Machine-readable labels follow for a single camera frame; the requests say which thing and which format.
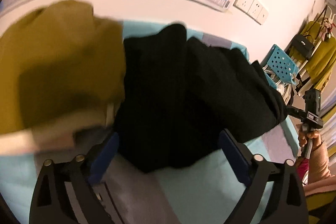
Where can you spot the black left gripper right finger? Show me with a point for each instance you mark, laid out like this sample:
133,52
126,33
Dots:
286,202

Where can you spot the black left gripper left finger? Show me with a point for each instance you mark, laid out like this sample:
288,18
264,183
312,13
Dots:
50,202

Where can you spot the black knit cardigan gold buttons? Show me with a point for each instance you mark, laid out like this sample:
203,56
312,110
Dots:
181,93

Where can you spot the pink ribbed sleeve forearm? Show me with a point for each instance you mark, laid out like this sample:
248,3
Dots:
320,179

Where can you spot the right hand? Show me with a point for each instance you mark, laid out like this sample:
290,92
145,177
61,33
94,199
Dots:
308,137

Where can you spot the magenta red cloth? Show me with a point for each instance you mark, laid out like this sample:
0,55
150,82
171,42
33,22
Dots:
302,166

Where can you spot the mustard coat hanging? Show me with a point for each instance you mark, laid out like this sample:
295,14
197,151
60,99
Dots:
316,71

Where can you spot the teal perforated plastic basket rack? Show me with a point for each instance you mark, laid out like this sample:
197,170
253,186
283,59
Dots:
279,68

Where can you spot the black handbag hanging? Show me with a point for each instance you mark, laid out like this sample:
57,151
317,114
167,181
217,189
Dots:
305,42

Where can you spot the cream folded garment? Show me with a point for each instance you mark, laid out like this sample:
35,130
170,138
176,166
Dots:
56,134

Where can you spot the mustard yellow folded garment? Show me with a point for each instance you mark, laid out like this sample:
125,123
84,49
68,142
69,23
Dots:
57,60

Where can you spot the white wall socket panel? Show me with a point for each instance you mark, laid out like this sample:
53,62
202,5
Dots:
254,9

